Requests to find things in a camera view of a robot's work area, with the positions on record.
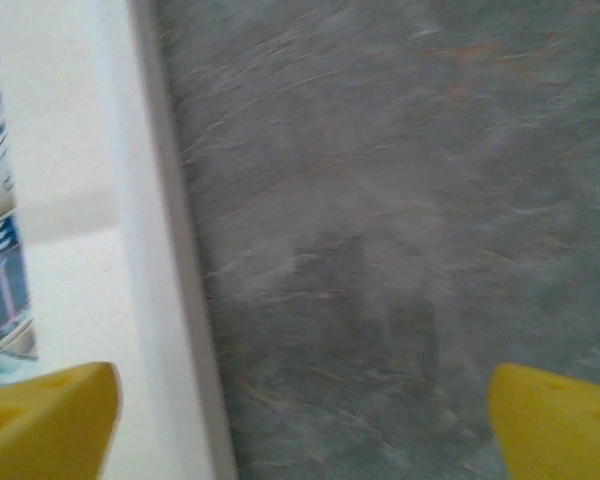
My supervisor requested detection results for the blue racing helmet photo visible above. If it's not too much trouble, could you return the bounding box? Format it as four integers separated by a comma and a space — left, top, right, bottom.
0, 0, 40, 394

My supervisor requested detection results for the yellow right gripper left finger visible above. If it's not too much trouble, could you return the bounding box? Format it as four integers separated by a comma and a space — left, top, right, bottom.
0, 362, 124, 480

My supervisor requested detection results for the white picture frame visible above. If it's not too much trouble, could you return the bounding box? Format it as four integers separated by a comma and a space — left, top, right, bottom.
74, 0, 239, 480

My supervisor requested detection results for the white mat board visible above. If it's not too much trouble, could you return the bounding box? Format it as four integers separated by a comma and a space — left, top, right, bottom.
0, 0, 131, 381

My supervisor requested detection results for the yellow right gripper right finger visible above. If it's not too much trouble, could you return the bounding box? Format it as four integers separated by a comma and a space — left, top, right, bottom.
487, 362, 600, 480

